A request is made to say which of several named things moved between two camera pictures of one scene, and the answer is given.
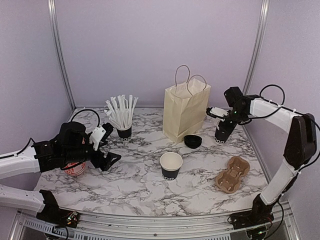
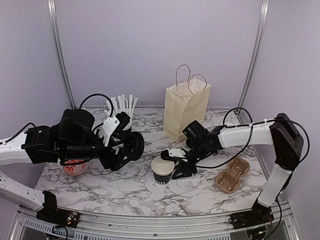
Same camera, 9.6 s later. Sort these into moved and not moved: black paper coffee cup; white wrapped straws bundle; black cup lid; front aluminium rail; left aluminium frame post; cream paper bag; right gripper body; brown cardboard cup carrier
Moved: black paper coffee cup; black cup lid; right gripper body
Not moved: cream paper bag; left aluminium frame post; front aluminium rail; white wrapped straws bundle; brown cardboard cup carrier
